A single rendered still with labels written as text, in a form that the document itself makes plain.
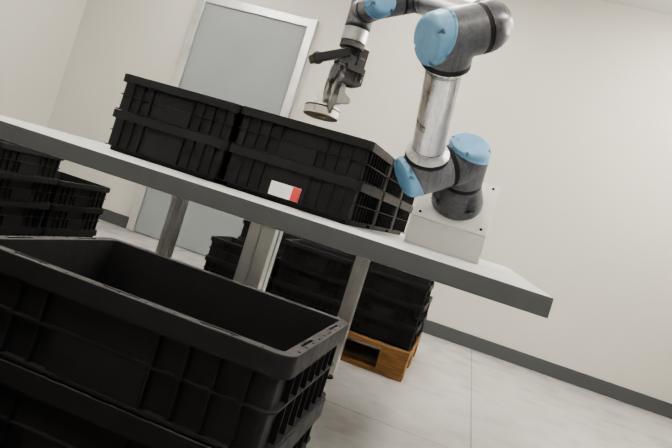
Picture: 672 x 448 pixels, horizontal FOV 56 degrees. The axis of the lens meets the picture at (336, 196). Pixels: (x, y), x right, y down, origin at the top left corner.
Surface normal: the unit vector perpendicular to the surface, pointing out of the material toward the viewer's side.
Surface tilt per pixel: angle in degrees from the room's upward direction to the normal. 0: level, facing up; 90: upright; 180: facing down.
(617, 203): 90
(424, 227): 90
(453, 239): 90
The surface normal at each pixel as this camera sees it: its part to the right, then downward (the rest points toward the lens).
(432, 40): -0.90, 0.16
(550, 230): -0.21, -0.07
